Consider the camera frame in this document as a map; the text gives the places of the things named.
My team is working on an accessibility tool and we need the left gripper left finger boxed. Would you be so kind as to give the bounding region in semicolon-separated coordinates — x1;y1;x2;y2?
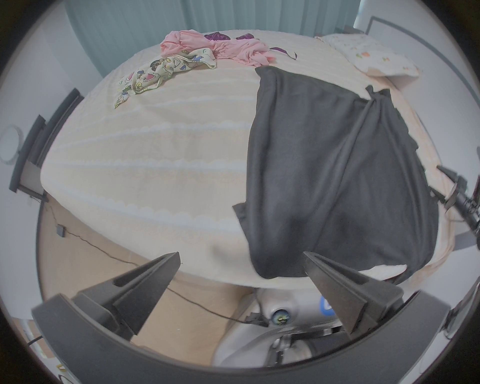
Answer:
73;252;181;340

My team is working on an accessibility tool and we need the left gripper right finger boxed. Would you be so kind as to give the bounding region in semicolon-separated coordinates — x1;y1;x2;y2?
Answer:
303;251;405;336

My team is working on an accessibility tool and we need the black T-shirt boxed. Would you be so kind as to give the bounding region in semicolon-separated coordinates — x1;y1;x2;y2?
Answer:
232;65;439;286

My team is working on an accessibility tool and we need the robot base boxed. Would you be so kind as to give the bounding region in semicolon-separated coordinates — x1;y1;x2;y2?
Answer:
212;287;347;370

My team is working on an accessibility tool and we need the bed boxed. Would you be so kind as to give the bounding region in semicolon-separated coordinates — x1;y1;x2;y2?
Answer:
9;17;480;297

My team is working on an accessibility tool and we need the white printed pillow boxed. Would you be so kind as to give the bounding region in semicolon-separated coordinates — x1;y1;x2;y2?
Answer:
315;33;422;79

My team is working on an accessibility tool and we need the white printed garment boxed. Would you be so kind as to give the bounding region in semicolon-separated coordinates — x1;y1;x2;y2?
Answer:
114;47;217;109

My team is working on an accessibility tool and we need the pink garment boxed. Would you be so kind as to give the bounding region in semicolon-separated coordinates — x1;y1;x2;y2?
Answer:
160;30;276;67

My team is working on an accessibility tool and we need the purple garment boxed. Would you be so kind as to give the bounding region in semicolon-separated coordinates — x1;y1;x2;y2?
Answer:
204;32;298;61

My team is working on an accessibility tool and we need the blue-green curtain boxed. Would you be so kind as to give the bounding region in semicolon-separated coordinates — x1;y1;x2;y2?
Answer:
64;0;362;76

